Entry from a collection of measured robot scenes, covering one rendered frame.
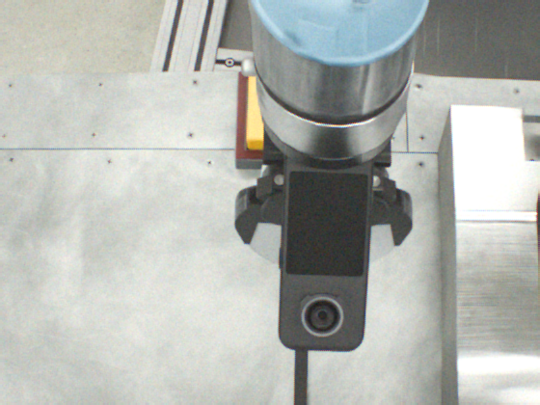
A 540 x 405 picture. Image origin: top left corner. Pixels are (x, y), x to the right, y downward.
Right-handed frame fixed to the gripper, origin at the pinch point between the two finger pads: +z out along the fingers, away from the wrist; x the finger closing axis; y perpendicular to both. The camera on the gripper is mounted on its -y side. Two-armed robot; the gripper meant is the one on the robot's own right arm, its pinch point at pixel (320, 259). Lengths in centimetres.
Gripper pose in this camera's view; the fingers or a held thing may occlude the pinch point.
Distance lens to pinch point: 76.1
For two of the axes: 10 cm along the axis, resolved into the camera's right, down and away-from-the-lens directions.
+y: 0.2, -9.3, 3.5
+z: 0.1, 3.5, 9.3
